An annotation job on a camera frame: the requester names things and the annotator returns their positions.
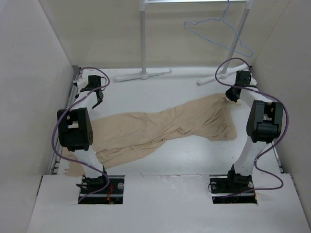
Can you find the purple cable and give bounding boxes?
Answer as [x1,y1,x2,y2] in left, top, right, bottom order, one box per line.
[51,67,111,203]
[215,57,290,197]

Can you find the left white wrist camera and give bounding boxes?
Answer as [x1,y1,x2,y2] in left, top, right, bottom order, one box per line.
[74,77,88,99]

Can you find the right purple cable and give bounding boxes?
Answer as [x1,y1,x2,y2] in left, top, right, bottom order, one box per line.
[215,57,290,197]

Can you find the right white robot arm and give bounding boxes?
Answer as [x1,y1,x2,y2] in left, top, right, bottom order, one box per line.
[225,70,284,193]

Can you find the blue wire hanger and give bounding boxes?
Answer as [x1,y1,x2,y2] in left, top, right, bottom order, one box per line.
[184,0,253,58]

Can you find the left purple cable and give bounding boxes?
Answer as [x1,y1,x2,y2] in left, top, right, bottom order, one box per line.
[51,67,111,203]

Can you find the white clothes rack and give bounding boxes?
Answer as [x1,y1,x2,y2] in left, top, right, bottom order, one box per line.
[115,0,254,82]

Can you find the beige trousers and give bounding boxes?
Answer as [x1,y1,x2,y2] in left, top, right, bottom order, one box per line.
[64,93,242,177]

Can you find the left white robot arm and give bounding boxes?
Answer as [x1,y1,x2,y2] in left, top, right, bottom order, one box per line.
[57,75,110,195]

